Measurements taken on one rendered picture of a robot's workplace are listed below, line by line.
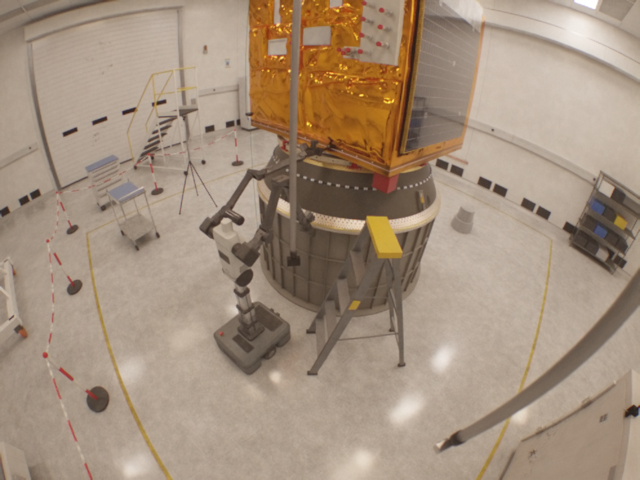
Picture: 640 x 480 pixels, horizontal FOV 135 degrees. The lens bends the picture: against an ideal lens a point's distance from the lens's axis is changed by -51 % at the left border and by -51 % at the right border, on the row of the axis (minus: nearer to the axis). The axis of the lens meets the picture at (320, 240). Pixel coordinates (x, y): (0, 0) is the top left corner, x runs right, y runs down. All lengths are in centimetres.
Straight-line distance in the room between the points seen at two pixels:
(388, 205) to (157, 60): 836
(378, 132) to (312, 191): 88
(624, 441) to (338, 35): 322
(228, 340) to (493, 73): 729
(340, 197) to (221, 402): 220
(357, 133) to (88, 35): 847
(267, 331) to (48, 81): 869
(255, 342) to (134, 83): 823
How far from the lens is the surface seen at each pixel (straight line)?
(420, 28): 195
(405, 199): 259
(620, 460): 195
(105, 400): 325
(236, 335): 274
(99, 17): 921
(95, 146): 936
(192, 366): 299
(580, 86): 723
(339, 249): 255
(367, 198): 241
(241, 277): 204
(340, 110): 216
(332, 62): 225
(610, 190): 698
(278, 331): 271
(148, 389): 307
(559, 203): 745
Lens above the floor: 252
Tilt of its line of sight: 37 degrees down
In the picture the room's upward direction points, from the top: 4 degrees clockwise
